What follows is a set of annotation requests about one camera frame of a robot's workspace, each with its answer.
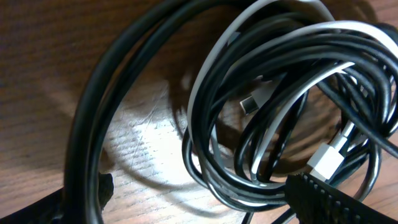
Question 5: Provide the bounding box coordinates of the white usb cable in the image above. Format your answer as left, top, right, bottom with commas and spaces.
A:
186, 0, 398, 208

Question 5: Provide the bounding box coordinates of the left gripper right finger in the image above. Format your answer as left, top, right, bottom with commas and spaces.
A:
284, 173, 397, 224

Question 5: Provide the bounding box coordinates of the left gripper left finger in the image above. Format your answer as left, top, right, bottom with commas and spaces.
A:
1, 174, 114, 224

